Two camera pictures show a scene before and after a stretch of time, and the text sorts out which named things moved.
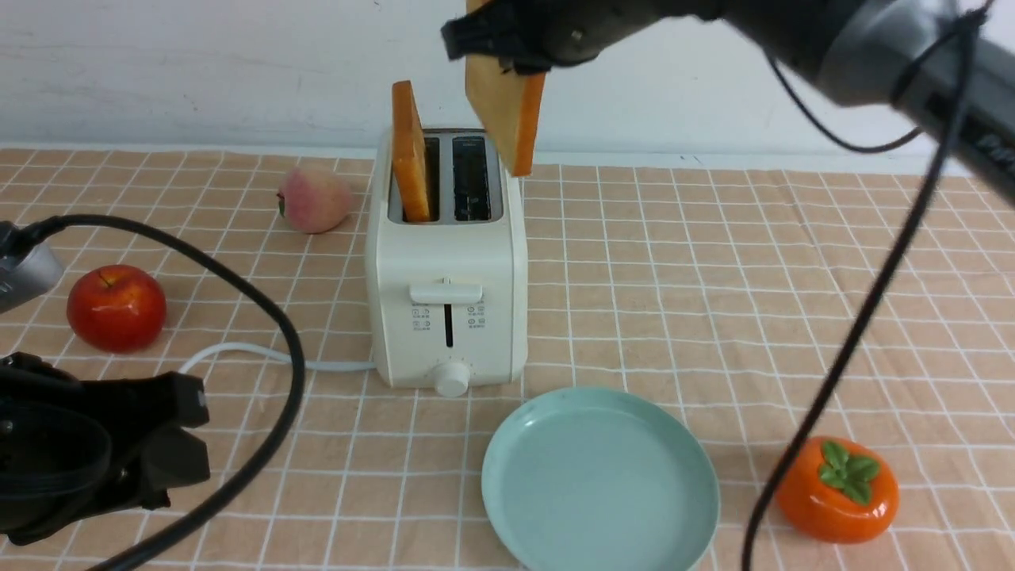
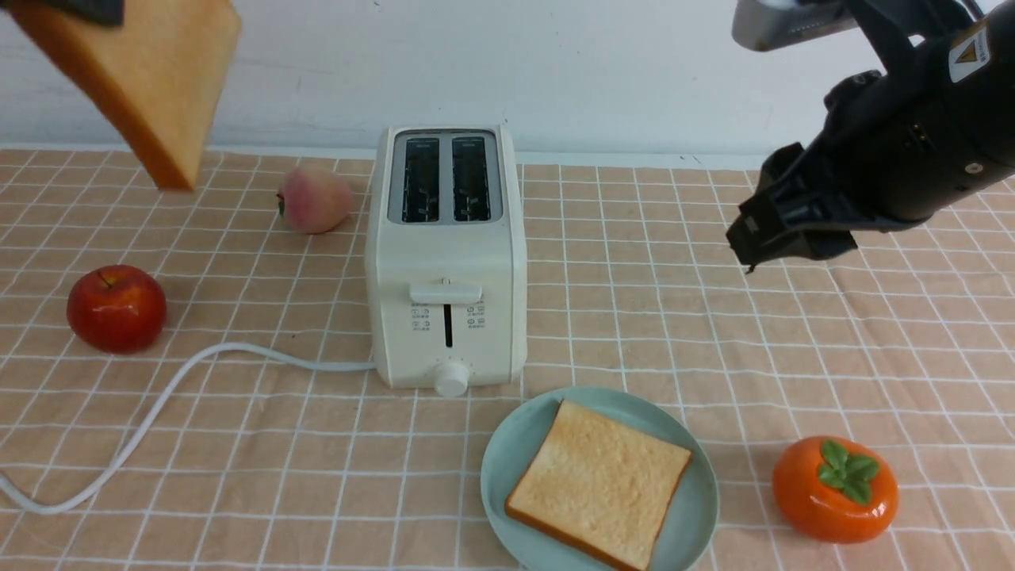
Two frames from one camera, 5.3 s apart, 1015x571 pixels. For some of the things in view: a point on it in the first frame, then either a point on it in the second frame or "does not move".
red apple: [116, 308] does not move
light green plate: [595, 479] does not move
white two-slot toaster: [448, 296] does not move
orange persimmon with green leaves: [837, 491] does not move
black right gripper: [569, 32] → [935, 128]
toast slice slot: [509, 105] → [601, 483]
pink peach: [313, 198] does not move
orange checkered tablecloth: [739, 290] does not move
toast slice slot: [409, 154] → [158, 65]
